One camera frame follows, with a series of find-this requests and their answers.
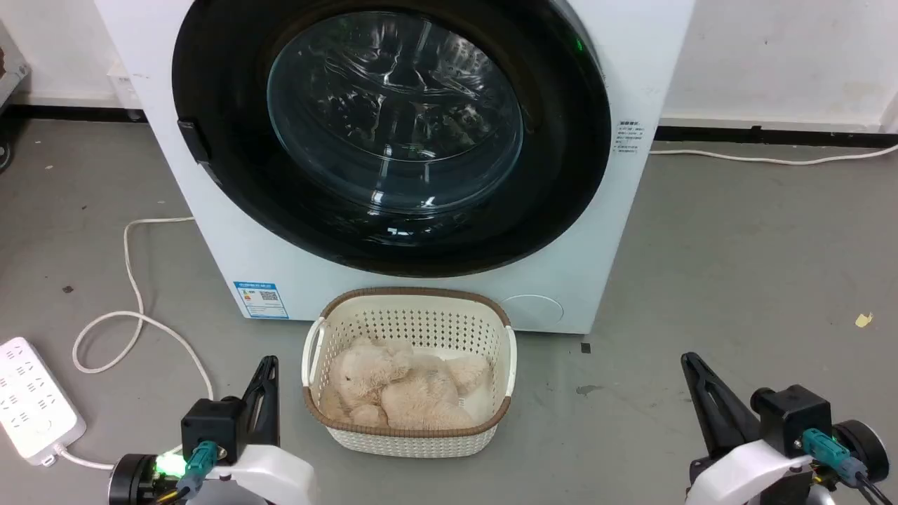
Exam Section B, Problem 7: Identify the white warning text sticker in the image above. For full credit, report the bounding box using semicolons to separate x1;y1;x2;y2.
612;120;645;156

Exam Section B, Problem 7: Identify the teal-plug gripper cable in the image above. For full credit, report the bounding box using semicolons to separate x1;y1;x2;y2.
158;440;220;505
800;428;895;505

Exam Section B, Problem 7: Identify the grey metal rack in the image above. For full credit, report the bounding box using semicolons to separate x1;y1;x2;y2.
0;42;30;173

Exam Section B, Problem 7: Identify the beige plush toy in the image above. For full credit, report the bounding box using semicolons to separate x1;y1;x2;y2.
319;337;494;431

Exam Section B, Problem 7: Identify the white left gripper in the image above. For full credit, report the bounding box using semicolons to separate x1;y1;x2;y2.
205;355;318;505

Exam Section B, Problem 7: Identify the teal-plug right gripper cable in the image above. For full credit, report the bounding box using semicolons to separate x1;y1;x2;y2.
800;428;895;505

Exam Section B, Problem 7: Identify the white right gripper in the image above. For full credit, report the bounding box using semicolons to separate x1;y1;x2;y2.
680;351;818;505

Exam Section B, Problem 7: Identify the thin white floor cable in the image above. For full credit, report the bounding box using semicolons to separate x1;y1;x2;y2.
649;142;898;167

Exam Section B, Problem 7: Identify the round white filter cover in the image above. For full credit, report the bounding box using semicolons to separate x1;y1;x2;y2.
500;294;565;328

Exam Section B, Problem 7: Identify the white front-load washing machine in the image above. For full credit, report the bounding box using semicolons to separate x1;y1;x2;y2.
95;0;697;335

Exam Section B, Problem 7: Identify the white power strip cable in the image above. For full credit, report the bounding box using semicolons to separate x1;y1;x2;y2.
58;216;215;471

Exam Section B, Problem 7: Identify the blue energy label sticker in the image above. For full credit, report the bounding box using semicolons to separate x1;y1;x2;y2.
233;281;290;321

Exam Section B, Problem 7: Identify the white power strip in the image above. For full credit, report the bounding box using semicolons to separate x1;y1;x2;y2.
0;337;87;467

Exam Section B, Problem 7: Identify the round black glass washer door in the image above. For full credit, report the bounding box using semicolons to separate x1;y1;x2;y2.
171;0;612;278

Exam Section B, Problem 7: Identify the white perforated laundry basket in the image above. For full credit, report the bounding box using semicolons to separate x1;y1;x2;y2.
301;286;518;459

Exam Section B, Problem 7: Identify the teal-plug left gripper cable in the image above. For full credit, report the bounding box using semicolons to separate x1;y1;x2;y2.
158;440;220;505

